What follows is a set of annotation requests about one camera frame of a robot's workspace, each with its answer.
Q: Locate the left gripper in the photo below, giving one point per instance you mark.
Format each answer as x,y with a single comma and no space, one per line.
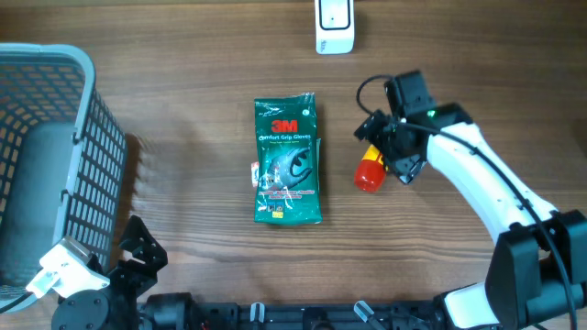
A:
150,252

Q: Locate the grey mesh shopping basket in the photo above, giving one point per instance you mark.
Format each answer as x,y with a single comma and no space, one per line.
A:
63,156

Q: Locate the red sauce bottle green cap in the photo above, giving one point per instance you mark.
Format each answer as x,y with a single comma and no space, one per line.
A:
371,172

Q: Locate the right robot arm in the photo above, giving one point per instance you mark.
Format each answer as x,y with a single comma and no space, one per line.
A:
538,267

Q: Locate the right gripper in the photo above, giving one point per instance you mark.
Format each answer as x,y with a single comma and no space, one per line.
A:
406,166

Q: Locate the large green snack bag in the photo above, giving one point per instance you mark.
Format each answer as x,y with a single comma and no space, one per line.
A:
287,192

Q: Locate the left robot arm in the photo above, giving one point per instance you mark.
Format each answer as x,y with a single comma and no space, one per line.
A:
115,307

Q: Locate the white barcode scanner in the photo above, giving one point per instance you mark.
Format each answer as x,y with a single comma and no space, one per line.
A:
335,26

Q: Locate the pink candy packet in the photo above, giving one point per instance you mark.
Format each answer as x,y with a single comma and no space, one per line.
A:
255,174

